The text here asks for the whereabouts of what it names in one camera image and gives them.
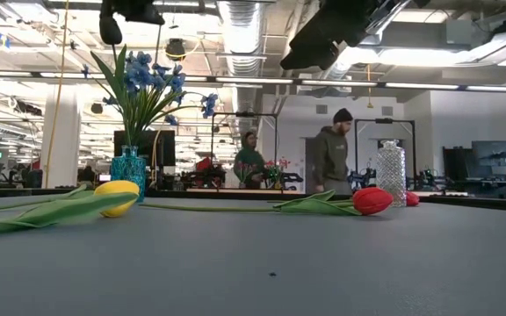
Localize black gantry frame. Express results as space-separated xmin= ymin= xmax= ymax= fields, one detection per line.
xmin=210 ymin=111 xmax=279 ymax=190
xmin=354 ymin=118 xmax=417 ymax=190

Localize yellow artificial tulip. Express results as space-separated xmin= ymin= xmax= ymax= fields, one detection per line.
xmin=0 ymin=179 xmax=141 ymax=238

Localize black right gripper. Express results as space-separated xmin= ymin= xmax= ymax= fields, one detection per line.
xmin=278 ymin=0 xmax=398 ymax=71

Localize yellow cable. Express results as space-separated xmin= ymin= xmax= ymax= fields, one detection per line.
xmin=43 ymin=0 xmax=70 ymax=190

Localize blue glass vase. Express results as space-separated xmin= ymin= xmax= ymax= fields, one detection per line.
xmin=110 ymin=145 xmax=148 ymax=204

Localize black aluminium table frame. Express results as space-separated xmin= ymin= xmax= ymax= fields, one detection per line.
xmin=0 ymin=187 xmax=506 ymax=214

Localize white building column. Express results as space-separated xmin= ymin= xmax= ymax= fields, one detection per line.
xmin=44 ymin=83 xmax=81 ymax=190

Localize person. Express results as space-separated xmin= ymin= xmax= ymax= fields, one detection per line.
xmin=313 ymin=107 xmax=355 ymax=195
xmin=234 ymin=130 xmax=268 ymax=190

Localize black computer monitor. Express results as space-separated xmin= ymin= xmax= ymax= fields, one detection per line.
xmin=113 ymin=130 xmax=177 ymax=167
xmin=471 ymin=140 xmax=506 ymax=182

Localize blue artificial flower sprig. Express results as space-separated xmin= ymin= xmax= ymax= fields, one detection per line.
xmin=164 ymin=90 xmax=220 ymax=128
xmin=120 ymin=50 xmax=188 ymax=148

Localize clear cut-glass vase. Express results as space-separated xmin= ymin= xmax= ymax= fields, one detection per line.
xmin=375 ymin=139 xmax=408 ymax=208

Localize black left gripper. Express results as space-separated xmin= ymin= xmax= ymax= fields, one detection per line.
xmin=98 ymin=0 xmax=166 ymax=46

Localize silver ventilation duct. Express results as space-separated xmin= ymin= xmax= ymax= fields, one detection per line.
xmin=216 ymin=0 xmax=264 ymax=115

